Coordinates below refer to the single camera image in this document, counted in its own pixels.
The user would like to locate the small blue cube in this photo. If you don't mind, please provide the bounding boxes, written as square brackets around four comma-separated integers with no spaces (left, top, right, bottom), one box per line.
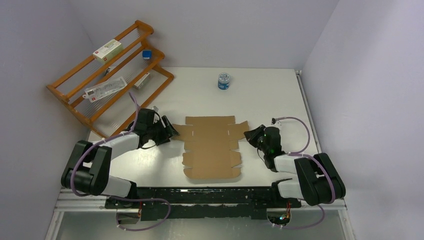
[141,49,153,60]

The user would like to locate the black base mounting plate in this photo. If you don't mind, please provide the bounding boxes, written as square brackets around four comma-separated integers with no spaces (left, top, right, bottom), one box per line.
[104,185,302,221]

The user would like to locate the clear plastic packet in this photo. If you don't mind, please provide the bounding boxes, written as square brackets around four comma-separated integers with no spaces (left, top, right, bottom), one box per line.
[82,76,127,103]

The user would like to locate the small grey white box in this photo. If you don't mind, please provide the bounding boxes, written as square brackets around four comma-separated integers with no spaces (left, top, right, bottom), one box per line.
[133,72,152,90]

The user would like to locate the blue white round jar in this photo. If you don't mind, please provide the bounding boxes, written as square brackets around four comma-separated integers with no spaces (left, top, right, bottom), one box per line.
[217,72,231,90]

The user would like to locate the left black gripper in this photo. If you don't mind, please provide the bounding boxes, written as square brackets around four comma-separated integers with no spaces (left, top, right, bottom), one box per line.
[146,115,179,146]

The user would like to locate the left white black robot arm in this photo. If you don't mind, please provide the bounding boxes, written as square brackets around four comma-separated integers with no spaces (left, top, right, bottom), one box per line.
[60,108,179,208]

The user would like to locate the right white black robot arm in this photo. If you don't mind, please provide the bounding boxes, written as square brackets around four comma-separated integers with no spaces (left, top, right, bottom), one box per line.
[244,122,346,207]

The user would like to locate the aluminium frame rails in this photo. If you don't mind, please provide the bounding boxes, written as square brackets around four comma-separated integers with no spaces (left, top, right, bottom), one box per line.
[60,67,346,229]

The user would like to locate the green white carton box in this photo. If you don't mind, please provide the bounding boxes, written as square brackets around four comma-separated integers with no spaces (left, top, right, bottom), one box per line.
[92,39,124,65]

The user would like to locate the orange wooden rack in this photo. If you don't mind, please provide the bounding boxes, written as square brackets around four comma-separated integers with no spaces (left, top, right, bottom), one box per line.
[47,20,175,138]

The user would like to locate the brown cardboard box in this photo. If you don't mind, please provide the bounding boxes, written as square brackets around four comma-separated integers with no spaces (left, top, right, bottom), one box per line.
[173,115,250,180]

